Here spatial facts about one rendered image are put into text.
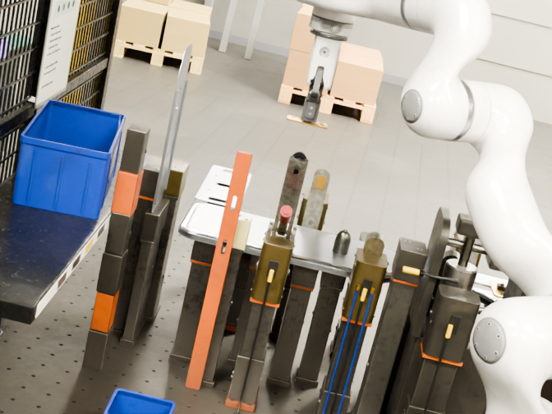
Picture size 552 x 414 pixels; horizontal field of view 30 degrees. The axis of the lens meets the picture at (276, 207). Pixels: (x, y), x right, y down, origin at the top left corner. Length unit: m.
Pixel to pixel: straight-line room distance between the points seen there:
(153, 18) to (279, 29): 2.19
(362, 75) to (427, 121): 6.65
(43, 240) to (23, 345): 0.41
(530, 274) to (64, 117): 1.06
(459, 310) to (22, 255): 0.75
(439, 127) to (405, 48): 8.79
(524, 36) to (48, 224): 8.74
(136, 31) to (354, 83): 1.84
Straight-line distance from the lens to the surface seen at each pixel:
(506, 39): 10.34
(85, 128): 2.19
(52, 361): 2.12
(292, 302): 2.12
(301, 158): 1.94
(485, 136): 1.67
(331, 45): 1.99
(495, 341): 1.46
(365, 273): 1.90
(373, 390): 1.98
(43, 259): 1.72
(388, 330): 1.93
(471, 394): 1.97
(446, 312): 1.83
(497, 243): 1.57
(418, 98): 1.60
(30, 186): 1.93
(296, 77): 8.26
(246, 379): 2.03
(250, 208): 2.33
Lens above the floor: 1.70
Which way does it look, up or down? 18 degrees down
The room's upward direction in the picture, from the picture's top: 13 degrees clockwise
